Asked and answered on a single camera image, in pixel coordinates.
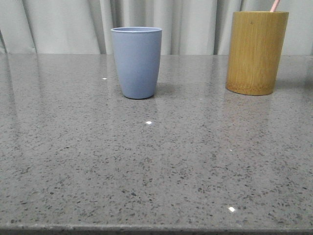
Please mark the grey curtain backdrop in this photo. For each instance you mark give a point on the grey curtain backdrop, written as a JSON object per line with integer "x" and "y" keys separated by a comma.
{"x": 189, "y": 27}

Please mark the bamboo cylindrical holder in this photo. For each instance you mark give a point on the bamboo cylindrical holder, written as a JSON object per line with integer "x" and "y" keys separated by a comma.
{"x": 255, "y": 49}

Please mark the blue plastic cup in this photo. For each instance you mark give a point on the blue plastic cup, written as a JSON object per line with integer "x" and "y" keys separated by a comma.
{"x": 137, "y": 58}

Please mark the pink chopstick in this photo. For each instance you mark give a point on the pink chopstick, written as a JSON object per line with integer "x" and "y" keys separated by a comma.
{"x": 274, "y": 5}

